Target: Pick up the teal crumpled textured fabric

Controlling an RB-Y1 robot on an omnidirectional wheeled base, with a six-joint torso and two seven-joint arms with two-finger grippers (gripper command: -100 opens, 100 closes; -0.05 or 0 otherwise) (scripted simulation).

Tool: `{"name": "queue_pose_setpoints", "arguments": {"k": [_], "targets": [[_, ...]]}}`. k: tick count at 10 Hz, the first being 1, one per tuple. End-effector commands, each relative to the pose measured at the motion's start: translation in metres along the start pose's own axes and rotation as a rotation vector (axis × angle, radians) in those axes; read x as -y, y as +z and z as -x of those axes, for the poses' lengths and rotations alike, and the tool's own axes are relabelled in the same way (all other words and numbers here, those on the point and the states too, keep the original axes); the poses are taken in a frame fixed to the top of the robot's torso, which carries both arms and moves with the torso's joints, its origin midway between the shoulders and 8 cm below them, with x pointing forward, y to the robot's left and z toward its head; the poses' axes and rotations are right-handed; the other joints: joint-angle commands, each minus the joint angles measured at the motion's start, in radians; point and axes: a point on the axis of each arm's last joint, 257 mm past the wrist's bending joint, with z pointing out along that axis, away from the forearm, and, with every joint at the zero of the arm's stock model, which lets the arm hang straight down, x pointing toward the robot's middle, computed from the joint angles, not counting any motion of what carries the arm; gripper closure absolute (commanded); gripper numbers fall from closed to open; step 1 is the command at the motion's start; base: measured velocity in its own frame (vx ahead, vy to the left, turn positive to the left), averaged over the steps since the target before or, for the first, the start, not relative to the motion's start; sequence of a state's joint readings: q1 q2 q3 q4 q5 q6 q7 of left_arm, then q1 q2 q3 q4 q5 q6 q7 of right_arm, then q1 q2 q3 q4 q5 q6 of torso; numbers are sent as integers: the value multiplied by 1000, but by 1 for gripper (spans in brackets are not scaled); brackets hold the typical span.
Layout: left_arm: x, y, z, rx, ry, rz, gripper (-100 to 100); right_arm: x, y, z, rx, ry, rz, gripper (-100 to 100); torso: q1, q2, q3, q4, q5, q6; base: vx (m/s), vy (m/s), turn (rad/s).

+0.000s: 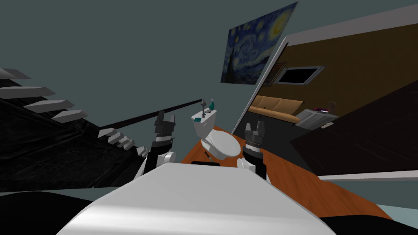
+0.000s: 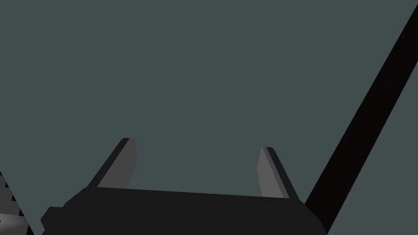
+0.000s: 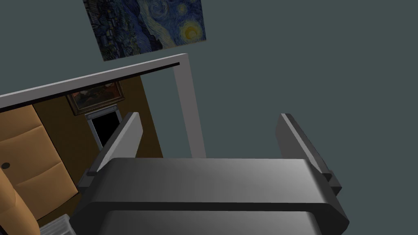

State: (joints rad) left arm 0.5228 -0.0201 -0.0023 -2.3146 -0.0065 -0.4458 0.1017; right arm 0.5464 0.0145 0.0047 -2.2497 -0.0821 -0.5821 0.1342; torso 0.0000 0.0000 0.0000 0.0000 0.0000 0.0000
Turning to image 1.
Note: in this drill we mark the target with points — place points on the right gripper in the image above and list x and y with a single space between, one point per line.
254 137

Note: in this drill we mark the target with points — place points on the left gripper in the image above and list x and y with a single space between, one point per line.
164 126

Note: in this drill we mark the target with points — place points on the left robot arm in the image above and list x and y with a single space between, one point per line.
156 156

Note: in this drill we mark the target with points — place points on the tan sofa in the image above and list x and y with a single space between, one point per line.
277 109

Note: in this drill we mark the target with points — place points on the white toilet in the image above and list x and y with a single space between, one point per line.
220 143

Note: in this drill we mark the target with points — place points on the grey candle holder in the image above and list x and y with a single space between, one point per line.
203 109

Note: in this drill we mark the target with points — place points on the teal spray bottle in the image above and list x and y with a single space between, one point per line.
211 105

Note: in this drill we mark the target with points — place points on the brown framed picture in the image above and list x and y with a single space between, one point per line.
273 75

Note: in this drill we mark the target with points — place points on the grey side table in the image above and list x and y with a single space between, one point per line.
315 118

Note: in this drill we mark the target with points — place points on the grey framed black window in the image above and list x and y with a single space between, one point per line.
297 75

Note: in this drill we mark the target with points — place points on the blue starry night painting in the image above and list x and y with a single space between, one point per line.
254 49

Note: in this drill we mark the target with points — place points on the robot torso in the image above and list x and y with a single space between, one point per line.
196 202

